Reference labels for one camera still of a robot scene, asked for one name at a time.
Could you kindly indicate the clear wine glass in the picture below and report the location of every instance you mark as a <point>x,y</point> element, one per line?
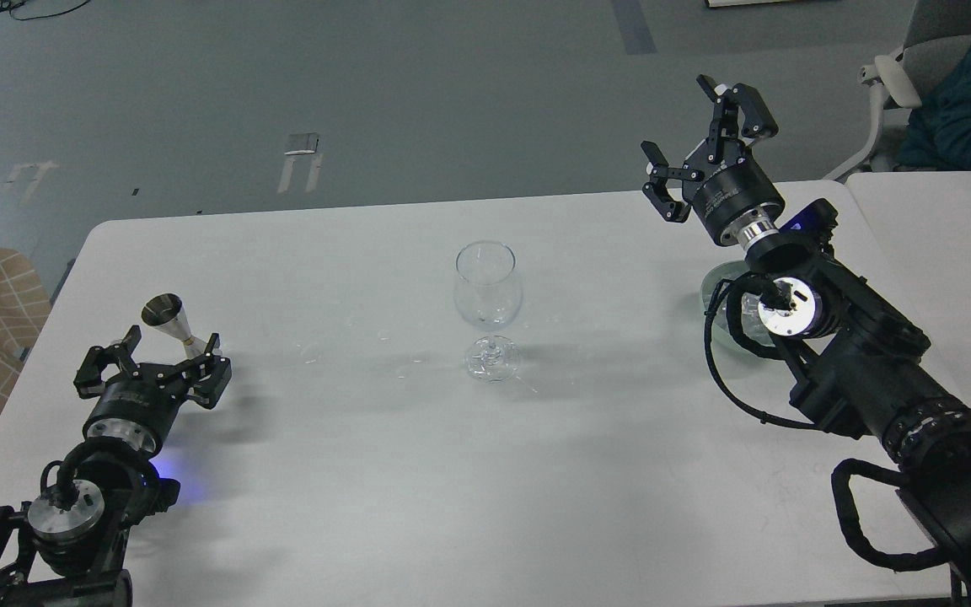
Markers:
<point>488,294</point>

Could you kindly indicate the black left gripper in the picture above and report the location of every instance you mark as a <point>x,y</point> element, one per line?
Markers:
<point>138,408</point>

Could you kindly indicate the green bowl of ice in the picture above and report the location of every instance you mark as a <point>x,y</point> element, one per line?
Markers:
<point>713,288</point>

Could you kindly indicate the white grey office chair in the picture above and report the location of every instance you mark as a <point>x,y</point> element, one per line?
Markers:
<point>937,38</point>

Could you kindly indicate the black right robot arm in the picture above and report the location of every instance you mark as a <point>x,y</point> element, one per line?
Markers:
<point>856,359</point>

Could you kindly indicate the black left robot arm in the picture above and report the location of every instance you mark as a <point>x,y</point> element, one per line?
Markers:
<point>67,547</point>

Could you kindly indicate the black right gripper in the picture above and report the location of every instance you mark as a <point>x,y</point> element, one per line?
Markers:
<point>723,185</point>

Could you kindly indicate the steel cocktail jigger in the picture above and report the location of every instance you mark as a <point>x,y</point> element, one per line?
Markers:
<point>166,313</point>

